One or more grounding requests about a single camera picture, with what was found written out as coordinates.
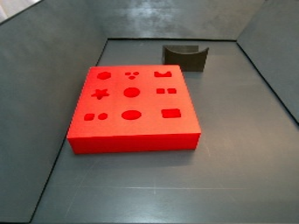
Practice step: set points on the red shape sorter block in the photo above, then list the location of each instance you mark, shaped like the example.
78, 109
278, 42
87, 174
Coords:
134, 108

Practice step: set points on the black curved fixture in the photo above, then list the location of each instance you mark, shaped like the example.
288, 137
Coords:
187, 56

